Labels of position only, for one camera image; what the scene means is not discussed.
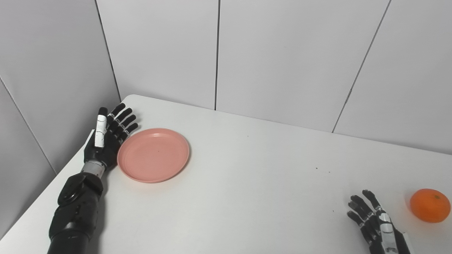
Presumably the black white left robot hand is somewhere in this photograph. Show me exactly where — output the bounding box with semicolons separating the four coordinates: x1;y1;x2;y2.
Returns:
84;103;139;170

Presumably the orange fruit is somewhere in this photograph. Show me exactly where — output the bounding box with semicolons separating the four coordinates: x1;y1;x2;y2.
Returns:
410;188;451;223

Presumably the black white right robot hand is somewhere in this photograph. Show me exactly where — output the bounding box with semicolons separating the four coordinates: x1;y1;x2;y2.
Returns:
347;190;412;254

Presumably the pink round plate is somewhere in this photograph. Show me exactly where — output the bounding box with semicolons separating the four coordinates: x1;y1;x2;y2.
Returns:
117;128;190;183

